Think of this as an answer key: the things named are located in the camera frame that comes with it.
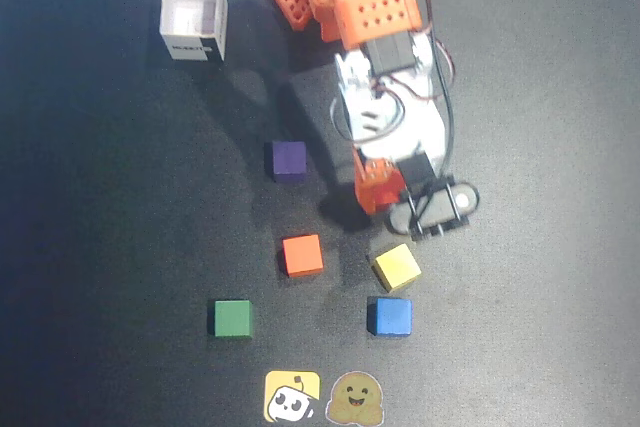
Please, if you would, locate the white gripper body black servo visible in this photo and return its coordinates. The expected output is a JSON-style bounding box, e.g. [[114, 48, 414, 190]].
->
[[352, 105, 447, 194]]

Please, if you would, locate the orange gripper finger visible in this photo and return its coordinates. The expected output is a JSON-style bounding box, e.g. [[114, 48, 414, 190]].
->
[[353, 149, 402, 215]]

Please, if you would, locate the yellow wooden cube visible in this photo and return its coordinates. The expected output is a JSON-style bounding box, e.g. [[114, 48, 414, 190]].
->
[[369, 242, 423, 293]]

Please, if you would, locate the red wooden cube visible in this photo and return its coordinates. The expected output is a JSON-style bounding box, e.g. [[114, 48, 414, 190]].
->
[[370, 180, 407, 216]]

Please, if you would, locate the purple wooden cube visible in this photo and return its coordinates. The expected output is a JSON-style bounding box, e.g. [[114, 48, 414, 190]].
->
[[271, 140, 308, 185]]

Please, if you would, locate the orange wooden cube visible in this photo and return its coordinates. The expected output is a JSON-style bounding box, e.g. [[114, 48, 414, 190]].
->
[[281, 233, 325, 279]]

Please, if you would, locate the blue wooden cube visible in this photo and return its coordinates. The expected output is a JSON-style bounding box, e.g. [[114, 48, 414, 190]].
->
[[368, 297, 414, 338]]

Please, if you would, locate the green wooden cube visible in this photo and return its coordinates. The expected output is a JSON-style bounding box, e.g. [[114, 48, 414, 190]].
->
[[213, 299, 254, 339]]

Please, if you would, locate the black table mat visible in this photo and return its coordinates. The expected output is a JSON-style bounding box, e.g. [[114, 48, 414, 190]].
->
[[0, 0, 640, 427]]

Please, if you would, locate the hugging face emoji sticker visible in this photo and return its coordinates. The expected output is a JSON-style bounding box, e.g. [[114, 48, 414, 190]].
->
[[325, 370, 385, 426]]

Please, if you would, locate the yellow robot sticker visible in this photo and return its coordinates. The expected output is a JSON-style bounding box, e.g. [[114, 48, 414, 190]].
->
[[263, 370, 322, 423]]

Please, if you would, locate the white cardboard box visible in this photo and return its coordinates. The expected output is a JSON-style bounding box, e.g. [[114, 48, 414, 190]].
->
[[158, 0, 229, 63]]

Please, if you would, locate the short looped servo wire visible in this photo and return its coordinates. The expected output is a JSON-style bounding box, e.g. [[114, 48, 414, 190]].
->
[[329, 91, 406, 142]]

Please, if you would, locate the long red white servo wire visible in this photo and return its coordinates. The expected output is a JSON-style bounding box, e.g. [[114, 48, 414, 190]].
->
[[399, 0, 459, 103]]

